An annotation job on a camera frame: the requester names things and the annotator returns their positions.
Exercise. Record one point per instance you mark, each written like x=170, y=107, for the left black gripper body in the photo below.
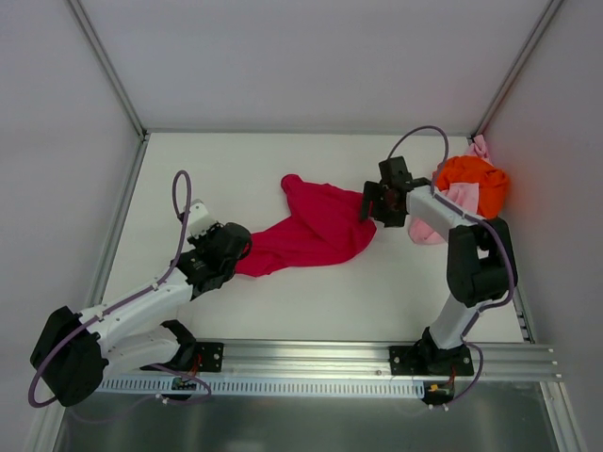
x=234, y=247

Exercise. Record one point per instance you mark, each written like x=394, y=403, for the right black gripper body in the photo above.
x=377, y=202

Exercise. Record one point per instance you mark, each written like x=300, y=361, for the magenta t shirt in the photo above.
x=323, y=229

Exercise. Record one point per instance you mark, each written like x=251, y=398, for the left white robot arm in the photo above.
x=77, y=352

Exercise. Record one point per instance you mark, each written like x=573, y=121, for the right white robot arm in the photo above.
x=481, y=270

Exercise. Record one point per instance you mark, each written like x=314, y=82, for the orange t shirt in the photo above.
x=492, y=184

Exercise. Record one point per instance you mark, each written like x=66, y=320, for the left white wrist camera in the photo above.
x=199, y=219

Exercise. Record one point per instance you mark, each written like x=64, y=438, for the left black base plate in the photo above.
x=205, y=357

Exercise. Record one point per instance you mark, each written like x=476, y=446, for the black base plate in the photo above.
x=419, y=360
x=205, y=357

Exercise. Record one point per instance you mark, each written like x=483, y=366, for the aluminium mounting rail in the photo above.
x=370, y=360

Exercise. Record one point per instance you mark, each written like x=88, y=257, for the slotted cable duct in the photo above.
x=247, y=386

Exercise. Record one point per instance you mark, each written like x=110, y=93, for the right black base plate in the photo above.
x=419, y=360

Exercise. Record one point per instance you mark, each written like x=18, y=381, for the left aluminium frame post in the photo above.
x=93, y=39

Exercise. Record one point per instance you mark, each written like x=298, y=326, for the aluminium frame post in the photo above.
x=538, y=31
x=93, y=39

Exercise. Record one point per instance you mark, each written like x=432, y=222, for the right aluminium frame post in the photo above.
x=538, y=31

